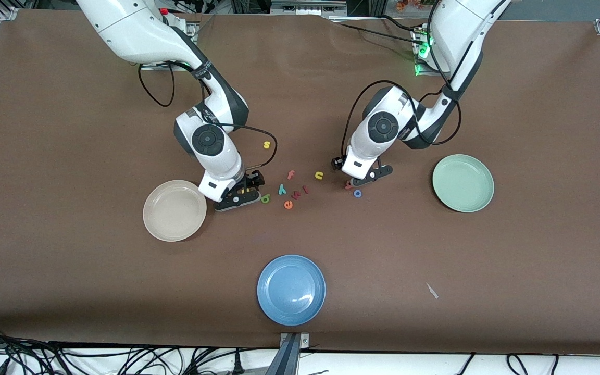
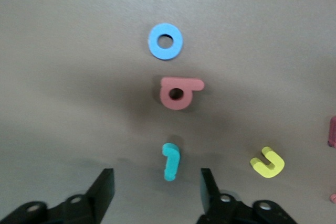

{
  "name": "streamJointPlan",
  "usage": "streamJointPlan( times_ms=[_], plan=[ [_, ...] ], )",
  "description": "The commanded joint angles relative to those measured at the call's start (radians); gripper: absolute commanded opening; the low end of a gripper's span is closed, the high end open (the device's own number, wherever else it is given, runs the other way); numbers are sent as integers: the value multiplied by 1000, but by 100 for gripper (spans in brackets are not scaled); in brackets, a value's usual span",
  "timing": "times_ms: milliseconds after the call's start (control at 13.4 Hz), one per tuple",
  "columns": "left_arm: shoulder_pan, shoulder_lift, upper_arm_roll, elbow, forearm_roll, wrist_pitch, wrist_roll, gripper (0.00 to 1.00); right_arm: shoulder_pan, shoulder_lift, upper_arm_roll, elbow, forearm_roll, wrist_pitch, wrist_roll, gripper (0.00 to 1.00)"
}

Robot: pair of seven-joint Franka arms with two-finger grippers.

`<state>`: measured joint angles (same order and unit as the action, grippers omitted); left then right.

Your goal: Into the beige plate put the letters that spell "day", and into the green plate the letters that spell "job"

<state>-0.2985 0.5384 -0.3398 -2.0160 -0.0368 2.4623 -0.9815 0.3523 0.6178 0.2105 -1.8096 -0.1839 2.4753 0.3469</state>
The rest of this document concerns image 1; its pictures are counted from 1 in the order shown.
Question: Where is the beige brown plate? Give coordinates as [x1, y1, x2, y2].
[143, 180, 208, 242]

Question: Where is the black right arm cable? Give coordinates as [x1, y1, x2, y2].
[139, 61, 278, 173]

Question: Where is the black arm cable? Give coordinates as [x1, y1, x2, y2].
[139, 61, 278, 173]
[341, 0, 462, 159]

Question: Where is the grey metal bracket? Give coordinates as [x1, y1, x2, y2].
[279, 332, 310, 348]

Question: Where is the grey metal rack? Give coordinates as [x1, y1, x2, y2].
[271, 0, 347, 14]

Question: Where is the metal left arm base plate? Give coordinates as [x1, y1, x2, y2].
[412, 29, 439, 77]

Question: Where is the blue plate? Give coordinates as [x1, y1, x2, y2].
[257, 254, 327, 327]

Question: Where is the orange floral decoration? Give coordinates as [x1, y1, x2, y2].
[396, 0, 436, 12]

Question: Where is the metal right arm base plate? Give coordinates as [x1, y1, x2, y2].
[140, 21, 199, 71]

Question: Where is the brown table cover sheet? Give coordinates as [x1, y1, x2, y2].
[0, 9, 600, 356]

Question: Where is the pale green plate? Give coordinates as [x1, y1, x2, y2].
[432, 154, 495, 213]

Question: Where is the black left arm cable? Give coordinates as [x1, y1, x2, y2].
[341, 0, 462, 159]

